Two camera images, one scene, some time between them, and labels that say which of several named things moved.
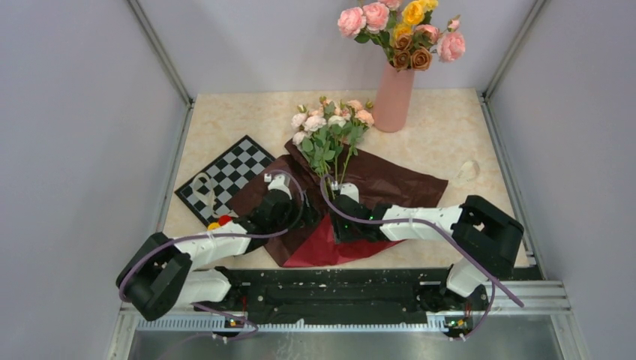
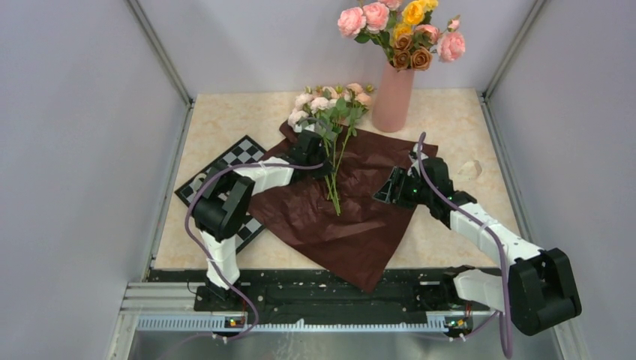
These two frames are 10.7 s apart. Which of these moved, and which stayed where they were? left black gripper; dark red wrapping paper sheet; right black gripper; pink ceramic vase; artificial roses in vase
Moved: right black gripper; dark red wrapping paper sheet; left black gripper
Stayed: artificial roses in vase; pink ceramic vase
